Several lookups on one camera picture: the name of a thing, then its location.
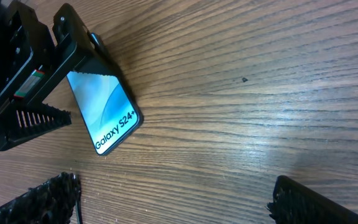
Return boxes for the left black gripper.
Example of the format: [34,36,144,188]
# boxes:
[0,1,122,151]

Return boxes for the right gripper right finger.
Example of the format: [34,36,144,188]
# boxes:
[267,175,358,224]

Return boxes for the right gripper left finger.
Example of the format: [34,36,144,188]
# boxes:
[0,172,81,224]

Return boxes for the Samsung Galaxy smartphone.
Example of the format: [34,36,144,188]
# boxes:
[66,32,144,156]

